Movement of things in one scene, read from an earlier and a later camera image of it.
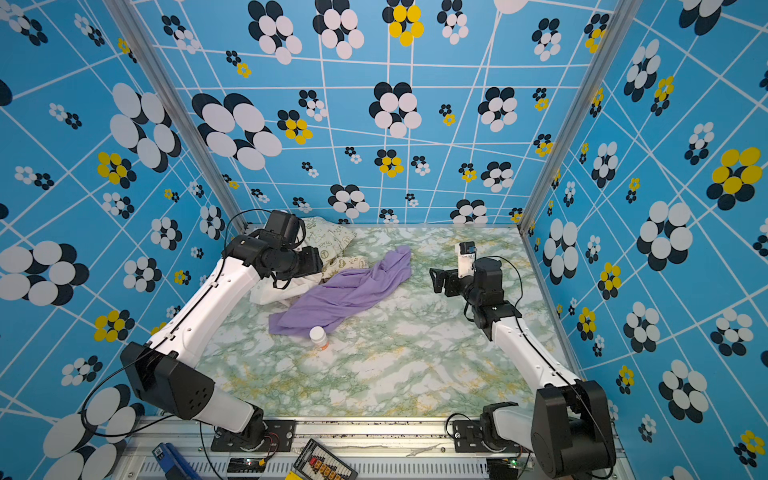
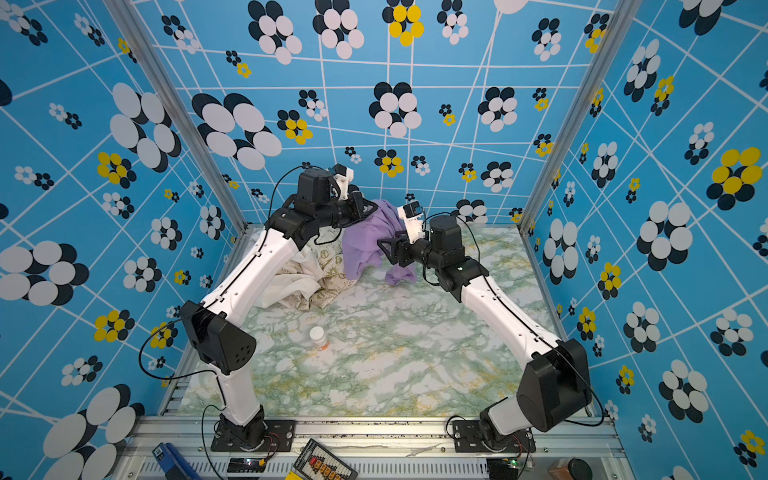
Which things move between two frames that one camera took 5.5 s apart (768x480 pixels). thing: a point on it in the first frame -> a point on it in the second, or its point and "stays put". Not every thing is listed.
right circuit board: (501, 468) stays put
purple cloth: (342, 295) -> (362, 255)
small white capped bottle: (318, 337) stays put
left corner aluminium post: (140, 39) stays put
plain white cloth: (262, 291) stays put
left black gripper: (314, 262) -> (357, 214)
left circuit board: (246, 465) stays put
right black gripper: (441, 281) -> (403, 247)
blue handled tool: (172, 464) stays put
